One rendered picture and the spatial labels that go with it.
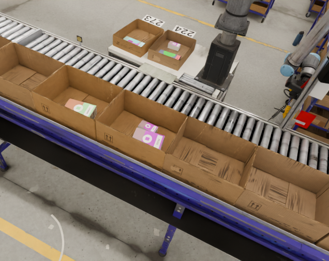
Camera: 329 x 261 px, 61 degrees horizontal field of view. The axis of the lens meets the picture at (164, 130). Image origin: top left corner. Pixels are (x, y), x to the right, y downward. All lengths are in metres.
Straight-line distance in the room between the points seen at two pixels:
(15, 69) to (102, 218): 1.22
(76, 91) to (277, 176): 1.27
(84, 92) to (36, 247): 1.14
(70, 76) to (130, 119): 0.46
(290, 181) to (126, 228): 1.23
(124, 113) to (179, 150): 0.41
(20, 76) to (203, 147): 1.22
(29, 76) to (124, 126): 0.72
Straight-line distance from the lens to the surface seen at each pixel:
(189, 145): 1.57
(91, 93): 1.79
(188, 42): 2.60
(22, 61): 2.07
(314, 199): 1.67
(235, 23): 2.02
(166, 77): 2.21
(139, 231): 2.25
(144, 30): 2.75
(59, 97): 1.81
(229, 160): 1.59
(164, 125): 1.62
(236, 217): 1.39
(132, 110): 1.67
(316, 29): 1.98
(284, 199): 1.59
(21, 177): 2.57
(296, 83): 1.98
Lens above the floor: 2.08
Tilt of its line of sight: 48 degrees down
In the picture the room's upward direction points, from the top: 12 degrees clockwise
